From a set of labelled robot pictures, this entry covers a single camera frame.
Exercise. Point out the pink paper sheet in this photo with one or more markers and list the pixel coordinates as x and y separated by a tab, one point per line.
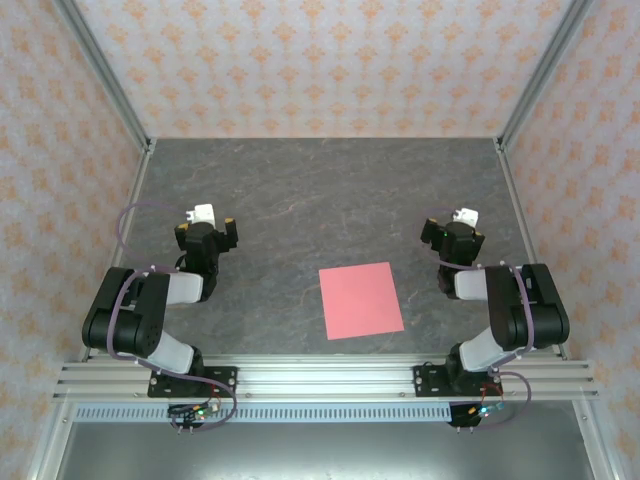
360	300

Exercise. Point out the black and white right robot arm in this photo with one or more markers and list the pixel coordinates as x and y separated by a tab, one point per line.
505	310

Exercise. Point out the grey metal sheet panel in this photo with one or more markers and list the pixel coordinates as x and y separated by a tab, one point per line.
325	455

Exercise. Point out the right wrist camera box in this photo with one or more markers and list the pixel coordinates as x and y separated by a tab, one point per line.
467	216

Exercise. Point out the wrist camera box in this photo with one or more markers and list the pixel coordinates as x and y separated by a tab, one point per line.
467	216
202	214

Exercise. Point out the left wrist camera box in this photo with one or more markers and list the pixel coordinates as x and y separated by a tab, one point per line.
202	214

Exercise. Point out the aluminium side rail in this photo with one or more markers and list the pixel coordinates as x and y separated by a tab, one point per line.
136	190
513	190

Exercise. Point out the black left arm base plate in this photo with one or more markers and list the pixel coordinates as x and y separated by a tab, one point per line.
225	380

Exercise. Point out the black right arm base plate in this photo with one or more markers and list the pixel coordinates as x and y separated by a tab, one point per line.
425	382

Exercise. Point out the aluminium mounting rail beam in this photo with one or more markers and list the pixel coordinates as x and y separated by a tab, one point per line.
325	380

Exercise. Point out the short aluminium frame post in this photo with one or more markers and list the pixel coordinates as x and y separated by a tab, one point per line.
593	445
50	445

